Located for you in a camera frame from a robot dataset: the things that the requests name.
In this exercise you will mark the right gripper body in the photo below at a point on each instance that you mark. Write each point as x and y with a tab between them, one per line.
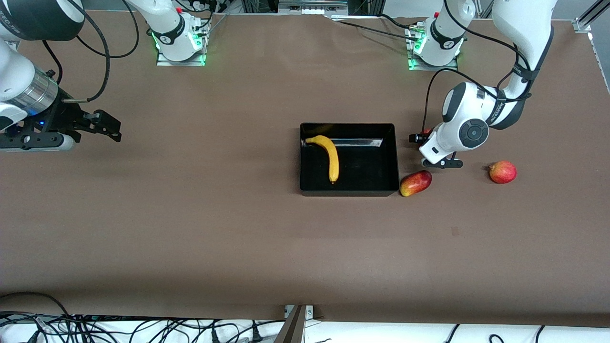
61	117

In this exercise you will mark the black plastic box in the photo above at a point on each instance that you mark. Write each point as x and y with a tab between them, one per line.
367	176

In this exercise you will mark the yellow banana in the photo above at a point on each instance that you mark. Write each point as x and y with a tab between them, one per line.
333	162

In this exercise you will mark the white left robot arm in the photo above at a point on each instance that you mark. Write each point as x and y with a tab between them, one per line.
476	128

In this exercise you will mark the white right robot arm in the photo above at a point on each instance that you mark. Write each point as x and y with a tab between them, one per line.
14	66

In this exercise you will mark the red yellow mango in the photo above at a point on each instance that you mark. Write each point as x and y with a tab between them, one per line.
415	183

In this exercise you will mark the red apple far right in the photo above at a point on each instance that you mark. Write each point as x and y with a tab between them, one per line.
503	172

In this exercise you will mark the brown table cover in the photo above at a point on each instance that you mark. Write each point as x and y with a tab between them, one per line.
238	247

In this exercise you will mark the dark metal bar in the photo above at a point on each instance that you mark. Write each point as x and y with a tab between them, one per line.
293	328

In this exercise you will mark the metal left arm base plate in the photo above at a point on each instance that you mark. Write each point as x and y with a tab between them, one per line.
436	68

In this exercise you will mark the aluminium frame structure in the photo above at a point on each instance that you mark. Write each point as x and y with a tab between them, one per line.
248	5

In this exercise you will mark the small metal bracket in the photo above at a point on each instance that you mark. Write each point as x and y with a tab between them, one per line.
310	310

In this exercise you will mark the aluminium profile rail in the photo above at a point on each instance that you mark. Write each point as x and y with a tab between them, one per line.
591	14

